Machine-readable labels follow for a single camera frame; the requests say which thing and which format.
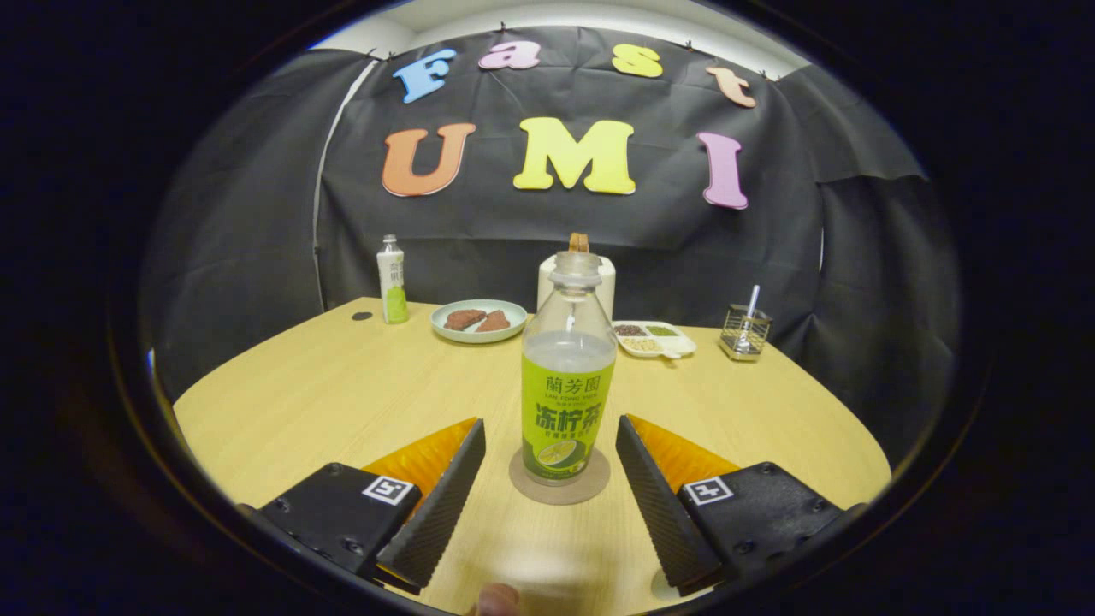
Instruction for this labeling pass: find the white toaster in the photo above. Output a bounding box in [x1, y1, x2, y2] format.
[537, 254, 617, 323]

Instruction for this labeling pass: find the clear glass holder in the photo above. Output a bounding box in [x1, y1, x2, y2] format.
[719, 304, 772, 363]

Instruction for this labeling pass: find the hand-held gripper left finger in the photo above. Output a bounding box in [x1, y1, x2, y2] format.
[255, 418, 487, 591]

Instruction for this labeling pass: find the small white green bottle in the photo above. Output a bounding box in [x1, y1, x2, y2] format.
[377, 234, 410, 325]

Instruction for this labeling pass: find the pale green plate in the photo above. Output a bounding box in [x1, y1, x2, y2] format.
[430, 299, 529, 345]

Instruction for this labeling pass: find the black backdrop cloth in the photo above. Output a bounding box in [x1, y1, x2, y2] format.
[141, 26, 963, 467]

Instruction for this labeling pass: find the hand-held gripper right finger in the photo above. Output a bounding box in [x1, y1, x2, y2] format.
[616, 414, 848, 598]

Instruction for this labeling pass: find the white divided snack tray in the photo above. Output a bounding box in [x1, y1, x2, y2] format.
[613, 320, 697, 360]

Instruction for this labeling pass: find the green label juice bottle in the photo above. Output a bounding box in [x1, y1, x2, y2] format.
[521, 251, 618, 487]

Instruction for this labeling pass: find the wooden table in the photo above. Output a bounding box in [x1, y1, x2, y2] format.
[174, 297, 892, 615]

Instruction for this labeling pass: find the round brown coaster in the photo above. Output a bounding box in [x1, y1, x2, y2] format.
[509, 447, 612, 506]

